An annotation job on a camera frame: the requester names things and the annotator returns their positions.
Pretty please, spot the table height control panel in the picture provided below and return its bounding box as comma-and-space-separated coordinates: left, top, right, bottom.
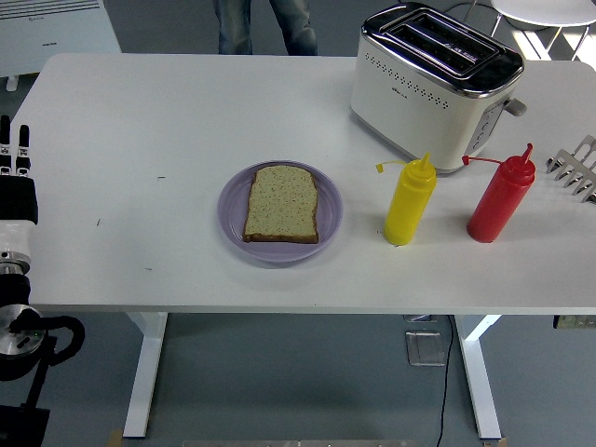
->
552, 315, 596, 331

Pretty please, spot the white two-slot toaster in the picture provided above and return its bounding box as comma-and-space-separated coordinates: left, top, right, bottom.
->
349, 2, 529, 177

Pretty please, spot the black floor cable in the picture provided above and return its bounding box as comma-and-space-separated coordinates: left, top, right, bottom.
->
435, 315, 455, 447

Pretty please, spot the white table leg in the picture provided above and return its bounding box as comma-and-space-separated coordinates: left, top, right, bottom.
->
454, 315, 507, 441
121, 311, 169, 439

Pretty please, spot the metal toast rack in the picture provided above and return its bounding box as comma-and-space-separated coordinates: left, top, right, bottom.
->
545, 134, 596, 206

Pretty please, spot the person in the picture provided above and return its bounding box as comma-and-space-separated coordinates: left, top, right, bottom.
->
212, 0, 319, 56

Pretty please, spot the purple plate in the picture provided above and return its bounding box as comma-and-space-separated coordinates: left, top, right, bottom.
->
216, 160, 345, 264

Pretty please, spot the metal floor outlet plate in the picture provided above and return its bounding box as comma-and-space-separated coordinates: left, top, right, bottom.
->
404, 330, 448, 368

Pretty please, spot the yellow squeeze bottle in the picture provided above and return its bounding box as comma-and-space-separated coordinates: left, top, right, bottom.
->
375, 152, 438, 247

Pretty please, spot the white round table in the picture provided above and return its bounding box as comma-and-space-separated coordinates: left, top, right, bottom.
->
491, 0, 596, 61

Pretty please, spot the white floor appliance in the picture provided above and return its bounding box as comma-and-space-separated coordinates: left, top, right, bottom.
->
0, 0, 123, 92

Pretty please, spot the red squeeze bottle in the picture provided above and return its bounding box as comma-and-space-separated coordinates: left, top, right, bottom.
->
461, 142, 537, 244

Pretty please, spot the bread slice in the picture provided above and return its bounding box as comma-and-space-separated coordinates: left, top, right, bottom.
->
242, 165, 321, 245

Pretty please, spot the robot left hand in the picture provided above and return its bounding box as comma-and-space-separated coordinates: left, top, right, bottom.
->
0, 115, 38, 256

